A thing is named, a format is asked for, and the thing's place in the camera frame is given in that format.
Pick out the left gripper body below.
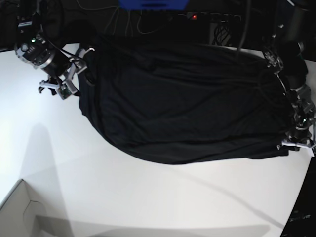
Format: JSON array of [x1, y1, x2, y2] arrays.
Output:
[[276, 123, 316, 157]]

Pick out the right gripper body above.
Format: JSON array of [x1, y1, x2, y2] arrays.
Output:
[[38, 47, 95, 100]]

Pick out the black t-shirt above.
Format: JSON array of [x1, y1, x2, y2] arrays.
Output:
[[79, 36, 294, 165]]

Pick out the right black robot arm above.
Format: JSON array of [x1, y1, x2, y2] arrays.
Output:
[[14, 0, 95, 100]]

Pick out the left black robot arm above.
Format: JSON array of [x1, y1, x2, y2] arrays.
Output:
[[263, 0, 316, 157]]

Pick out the blue plastic bin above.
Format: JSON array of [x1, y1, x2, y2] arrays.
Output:
[[119, 0, 189, 10]]

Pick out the black power strip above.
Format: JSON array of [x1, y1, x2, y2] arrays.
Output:
[[185, 12, 241, 23]]

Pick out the white cardboard box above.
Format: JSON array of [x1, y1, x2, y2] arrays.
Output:
[[0, 179, 51, 237]]

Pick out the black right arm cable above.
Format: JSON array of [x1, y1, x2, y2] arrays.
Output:
[[37, 0, 84, 82]]

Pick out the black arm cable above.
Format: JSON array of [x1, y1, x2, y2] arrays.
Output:
[[234, 0, 252, 60], [37, 0, 84, 82]]

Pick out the grey cables behind table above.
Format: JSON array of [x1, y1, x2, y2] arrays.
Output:
[[103, 7, 173, 39]]

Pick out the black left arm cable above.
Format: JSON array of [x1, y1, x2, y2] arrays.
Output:
[[234, 0, 252, 60]]

